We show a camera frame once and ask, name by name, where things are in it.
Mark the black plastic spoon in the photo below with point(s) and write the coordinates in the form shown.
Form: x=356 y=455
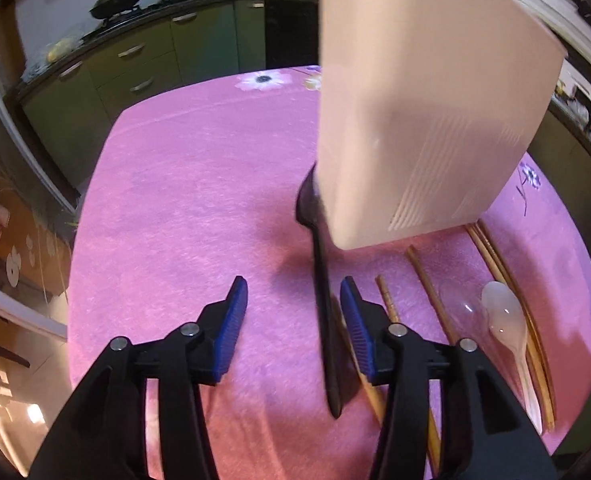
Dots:
x=323 y=280

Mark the white plastic utensil holder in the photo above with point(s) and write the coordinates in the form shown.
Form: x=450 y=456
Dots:
x=415 y=110

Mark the yellow item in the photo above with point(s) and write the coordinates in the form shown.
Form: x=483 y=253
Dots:
x=58 y=50

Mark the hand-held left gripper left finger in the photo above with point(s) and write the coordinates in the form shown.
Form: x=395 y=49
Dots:
x=233 y=320

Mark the black built-in appliance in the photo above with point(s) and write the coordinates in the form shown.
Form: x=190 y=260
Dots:
x=290 y=35

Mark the gas stove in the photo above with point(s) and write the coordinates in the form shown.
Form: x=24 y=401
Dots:
x=145 y=10

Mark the kitchen window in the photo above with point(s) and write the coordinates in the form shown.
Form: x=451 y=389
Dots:
x=550 y=5

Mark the pink floral tablecloth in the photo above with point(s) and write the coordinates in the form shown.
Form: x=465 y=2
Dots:
x=185 y=200

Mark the black wok with lid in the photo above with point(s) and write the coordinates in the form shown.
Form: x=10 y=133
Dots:
x=115 y=2

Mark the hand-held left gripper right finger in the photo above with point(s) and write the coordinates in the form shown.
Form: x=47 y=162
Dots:
x=355 y=325

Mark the white plastic spoon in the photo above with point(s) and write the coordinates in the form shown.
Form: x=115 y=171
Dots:
x=503 y=310

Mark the green kitchen cabinets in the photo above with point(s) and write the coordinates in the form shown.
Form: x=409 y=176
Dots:
x=140 y=60

